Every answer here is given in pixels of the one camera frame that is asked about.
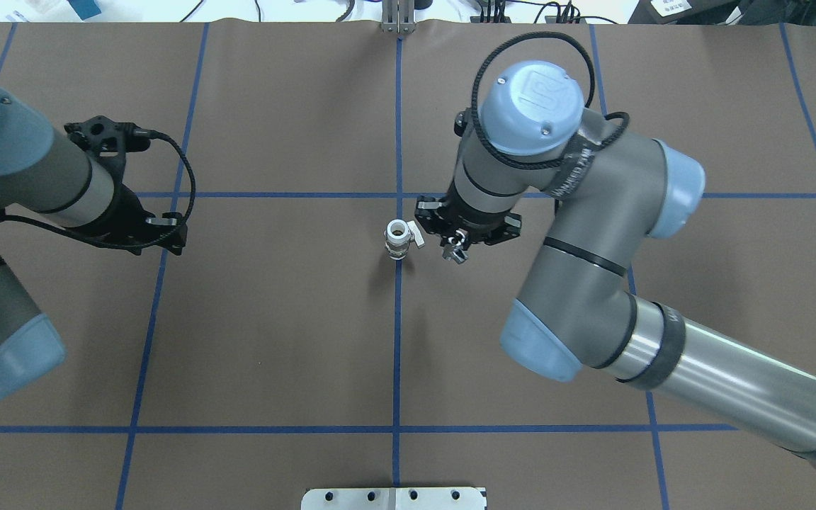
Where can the white PPR valve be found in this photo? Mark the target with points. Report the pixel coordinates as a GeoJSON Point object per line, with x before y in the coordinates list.
{"type": "Point", "coordinates": [400, 235]}

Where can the white camera stand column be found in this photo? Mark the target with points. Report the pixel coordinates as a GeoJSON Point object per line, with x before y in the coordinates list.
{"type": "Point", "coordinates": [396, 498]}

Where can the aluminium frame post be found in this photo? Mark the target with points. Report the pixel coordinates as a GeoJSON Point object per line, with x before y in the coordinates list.
{"type": "Point", "coordinates": [397, 16]}

